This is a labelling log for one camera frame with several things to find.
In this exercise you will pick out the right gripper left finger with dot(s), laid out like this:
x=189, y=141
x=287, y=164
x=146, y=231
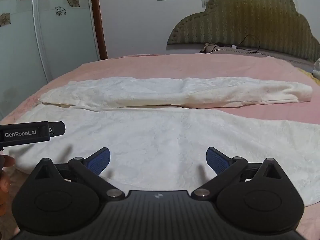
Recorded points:
x=87, y=171

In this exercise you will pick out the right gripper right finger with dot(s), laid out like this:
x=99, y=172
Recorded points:
x=227, y=170

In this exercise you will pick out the white lace pants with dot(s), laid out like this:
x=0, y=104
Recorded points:
x=158, y=130

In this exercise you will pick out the person's left hand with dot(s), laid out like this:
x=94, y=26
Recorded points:
x=6, y=161

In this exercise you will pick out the pink bed sheet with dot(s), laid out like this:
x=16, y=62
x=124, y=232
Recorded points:
x=263, y=203

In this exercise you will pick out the frosted floral wardrobe door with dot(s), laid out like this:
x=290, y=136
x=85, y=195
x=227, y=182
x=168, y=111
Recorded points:
x=40, y=41

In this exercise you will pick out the beige patterned mattress cover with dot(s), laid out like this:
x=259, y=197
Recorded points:
x=212, y=48

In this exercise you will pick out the yellow blanket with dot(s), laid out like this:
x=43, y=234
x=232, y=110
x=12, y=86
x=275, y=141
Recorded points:
x=312, y=76

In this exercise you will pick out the white printed pillow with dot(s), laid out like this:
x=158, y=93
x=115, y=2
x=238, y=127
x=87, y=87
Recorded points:
x=316, y=69

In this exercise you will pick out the olive green padded headboard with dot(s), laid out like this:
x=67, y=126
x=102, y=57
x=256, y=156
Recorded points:
x=263, y=24

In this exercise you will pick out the brown wooden wardrobe frame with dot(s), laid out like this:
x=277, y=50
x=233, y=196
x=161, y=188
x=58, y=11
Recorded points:
x=99, y=32

